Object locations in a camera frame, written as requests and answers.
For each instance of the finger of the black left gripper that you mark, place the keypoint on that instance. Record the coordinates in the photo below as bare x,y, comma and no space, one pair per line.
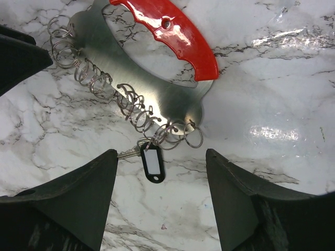
20,58

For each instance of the red handled metal key holder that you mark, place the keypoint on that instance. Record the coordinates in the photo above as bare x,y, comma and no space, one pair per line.
164,113

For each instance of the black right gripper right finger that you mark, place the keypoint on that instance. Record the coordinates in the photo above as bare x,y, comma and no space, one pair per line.
255,214

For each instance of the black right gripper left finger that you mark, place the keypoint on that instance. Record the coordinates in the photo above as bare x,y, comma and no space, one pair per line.
66,213

